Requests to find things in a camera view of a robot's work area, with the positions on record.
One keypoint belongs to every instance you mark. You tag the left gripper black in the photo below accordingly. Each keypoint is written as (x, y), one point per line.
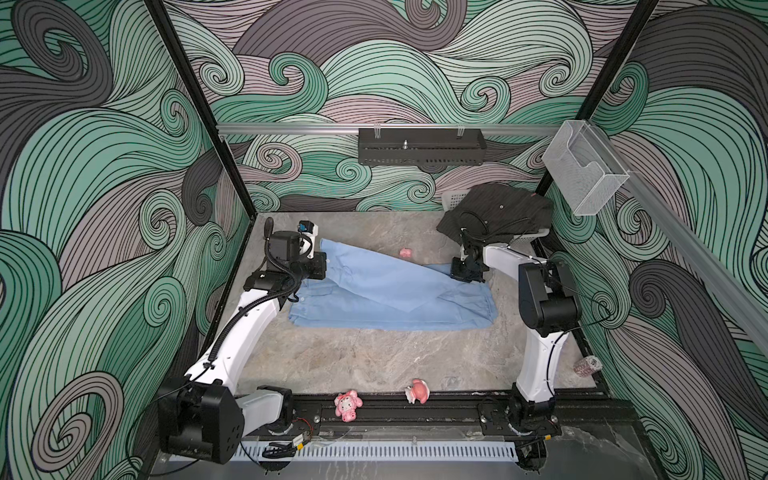
(317, 261)

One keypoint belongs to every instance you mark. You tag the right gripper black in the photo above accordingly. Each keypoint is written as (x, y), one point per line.
(456, 274)

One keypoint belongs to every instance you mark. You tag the light blue long sleeve shirt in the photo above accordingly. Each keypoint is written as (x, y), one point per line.
(364, 289)

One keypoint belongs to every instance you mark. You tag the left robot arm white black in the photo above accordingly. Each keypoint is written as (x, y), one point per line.
(217, 372)

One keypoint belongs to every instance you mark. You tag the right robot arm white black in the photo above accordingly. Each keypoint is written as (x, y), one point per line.
(548, 307)

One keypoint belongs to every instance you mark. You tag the dark grey striped shirt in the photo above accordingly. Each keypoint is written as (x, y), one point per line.
(497, 213)

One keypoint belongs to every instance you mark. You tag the pink white plush toy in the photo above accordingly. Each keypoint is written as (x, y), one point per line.
(417, 392)

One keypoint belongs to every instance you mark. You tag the pink plush pig toy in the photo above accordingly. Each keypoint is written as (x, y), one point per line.
(347, 404)

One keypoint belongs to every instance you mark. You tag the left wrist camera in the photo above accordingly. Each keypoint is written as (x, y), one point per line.
(289, 246)

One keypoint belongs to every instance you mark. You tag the left black frame post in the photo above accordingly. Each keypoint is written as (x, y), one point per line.
(174, 48)

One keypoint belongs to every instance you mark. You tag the horizontal aluminium rail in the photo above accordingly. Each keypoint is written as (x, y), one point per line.
(328, 129)

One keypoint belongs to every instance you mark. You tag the clear plastic wall bin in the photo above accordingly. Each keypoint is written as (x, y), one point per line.
(585, 166)

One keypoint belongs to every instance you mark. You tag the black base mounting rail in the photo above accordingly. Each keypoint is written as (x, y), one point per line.
(493, 413)

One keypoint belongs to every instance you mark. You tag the white slotted cable duct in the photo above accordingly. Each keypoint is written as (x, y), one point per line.
(397, 451)

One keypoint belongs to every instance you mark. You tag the right side aluminium rail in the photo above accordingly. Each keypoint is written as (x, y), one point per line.
(717, 225)

